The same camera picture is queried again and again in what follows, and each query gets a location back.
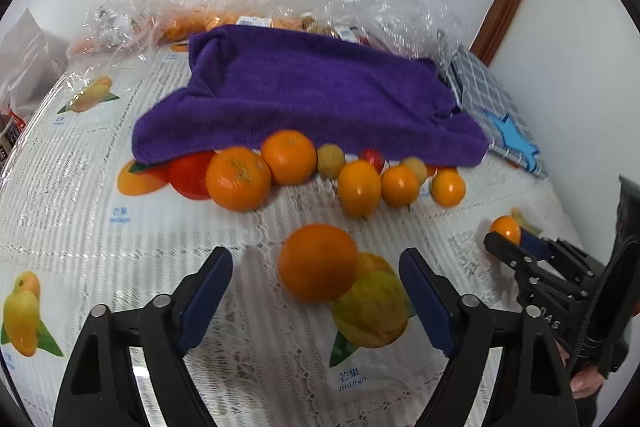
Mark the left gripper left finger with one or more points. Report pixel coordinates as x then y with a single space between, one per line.
99 387

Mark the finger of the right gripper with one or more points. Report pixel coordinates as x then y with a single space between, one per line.
534 245
504 250

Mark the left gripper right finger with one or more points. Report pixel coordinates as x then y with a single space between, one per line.
531 388

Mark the large orange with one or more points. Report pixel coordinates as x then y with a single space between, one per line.
318 263

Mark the person's right hand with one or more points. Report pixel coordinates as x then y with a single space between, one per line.
586 383

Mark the right small orange kumquat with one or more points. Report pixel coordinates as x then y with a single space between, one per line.
448 188

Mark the small orange kumquat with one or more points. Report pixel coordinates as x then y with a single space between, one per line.
400 188
448 188

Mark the white lace fruit tablecloth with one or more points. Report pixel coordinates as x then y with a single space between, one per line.
265 360

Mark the grey checked cushion blue star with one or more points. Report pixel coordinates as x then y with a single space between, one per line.
475 115

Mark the oval orange kumquat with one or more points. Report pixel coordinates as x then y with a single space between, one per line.
359 189

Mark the small red cherry tomato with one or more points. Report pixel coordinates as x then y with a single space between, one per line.
374 158

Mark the yellowish longan fruit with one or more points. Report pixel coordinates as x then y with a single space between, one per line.
331 160

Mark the orange behind neighbour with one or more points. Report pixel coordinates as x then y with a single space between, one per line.
291 157

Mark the red snack package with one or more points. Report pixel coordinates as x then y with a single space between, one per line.
11 129

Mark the purple towel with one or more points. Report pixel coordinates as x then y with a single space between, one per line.
248 82

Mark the clear plastic bag of fruit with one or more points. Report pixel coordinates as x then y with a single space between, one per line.
409 28

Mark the grey plastic bag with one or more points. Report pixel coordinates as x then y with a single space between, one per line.
29 68

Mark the small clear plastic bag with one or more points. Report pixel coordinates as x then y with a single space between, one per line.
129 25

